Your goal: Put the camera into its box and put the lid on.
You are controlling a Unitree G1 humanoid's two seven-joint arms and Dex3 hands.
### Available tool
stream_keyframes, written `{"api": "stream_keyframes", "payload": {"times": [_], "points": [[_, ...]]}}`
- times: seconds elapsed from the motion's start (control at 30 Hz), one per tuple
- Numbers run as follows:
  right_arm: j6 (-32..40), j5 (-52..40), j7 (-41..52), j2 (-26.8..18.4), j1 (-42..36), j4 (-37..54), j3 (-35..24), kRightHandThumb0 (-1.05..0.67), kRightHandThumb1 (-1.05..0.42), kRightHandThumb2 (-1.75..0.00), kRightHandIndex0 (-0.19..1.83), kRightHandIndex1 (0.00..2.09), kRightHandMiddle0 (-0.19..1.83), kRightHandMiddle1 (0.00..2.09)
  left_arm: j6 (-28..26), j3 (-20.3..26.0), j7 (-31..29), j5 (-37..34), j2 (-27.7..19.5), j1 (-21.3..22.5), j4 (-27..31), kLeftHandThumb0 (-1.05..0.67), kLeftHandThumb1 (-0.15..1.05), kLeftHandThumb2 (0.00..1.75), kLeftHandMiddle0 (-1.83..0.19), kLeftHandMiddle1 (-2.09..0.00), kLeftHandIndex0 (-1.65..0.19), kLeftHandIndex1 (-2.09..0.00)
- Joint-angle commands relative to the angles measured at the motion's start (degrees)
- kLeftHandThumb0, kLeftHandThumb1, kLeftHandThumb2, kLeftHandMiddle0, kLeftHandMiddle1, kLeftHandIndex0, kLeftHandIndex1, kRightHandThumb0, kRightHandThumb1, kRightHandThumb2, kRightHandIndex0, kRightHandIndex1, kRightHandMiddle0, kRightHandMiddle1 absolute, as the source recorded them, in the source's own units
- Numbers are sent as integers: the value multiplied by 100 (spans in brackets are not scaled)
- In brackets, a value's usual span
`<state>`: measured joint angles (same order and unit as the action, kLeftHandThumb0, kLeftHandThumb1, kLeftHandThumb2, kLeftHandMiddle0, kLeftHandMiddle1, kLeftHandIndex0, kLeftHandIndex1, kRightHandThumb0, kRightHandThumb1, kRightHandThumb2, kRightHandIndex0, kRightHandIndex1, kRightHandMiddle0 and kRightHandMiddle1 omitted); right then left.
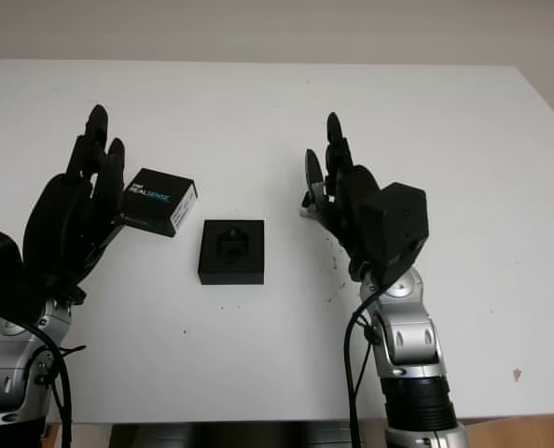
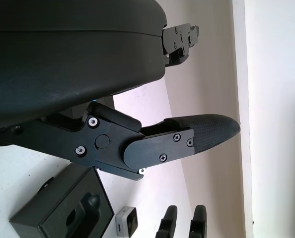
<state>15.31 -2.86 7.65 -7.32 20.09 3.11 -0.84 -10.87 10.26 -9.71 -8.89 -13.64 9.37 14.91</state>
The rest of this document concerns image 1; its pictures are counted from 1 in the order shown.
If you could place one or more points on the dark grey robot torso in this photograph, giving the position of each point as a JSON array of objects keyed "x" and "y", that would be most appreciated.
[{"x": 239, "y": 436}]

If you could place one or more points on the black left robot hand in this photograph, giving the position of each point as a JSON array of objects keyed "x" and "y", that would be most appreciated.
[{"x": 62, "y": 219}]

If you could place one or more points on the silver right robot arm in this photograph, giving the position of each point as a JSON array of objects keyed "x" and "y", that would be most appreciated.
[{"x": 412, "y": 336}]

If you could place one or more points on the small silver depth camera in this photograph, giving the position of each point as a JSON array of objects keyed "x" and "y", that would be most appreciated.
[{"x": 305, "y": 211}]

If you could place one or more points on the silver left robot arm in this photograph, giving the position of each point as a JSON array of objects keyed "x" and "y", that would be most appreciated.
[{"x": 16, "y": 354}]

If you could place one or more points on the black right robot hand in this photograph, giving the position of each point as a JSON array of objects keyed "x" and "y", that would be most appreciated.
[{"x": 351, "y": 196}]

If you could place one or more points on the black box base with insert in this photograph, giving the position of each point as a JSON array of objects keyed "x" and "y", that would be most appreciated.
[{"x": 230, "y": 254}]

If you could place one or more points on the black RealSense box lid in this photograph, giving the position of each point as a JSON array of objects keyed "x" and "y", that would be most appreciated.
[{"x": 153, "y": 198}]

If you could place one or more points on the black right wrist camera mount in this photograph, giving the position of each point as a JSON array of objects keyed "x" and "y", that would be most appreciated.
[{"x": 393, "y": 224}]

